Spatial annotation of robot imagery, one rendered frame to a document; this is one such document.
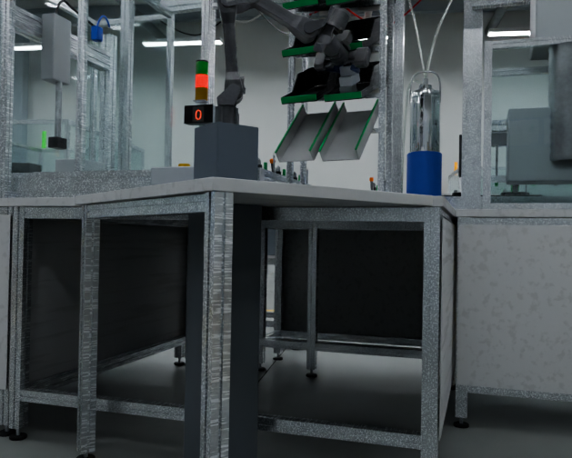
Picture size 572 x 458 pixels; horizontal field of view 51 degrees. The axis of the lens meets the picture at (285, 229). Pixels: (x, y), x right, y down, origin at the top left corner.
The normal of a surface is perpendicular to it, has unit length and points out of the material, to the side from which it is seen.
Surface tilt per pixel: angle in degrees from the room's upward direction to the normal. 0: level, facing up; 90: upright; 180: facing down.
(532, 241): 90
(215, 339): 90
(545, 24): 90
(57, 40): 90
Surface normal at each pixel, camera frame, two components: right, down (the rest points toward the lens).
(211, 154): -0.80, -0.02
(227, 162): 0.60, 0.00
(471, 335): -0.31, -0.02
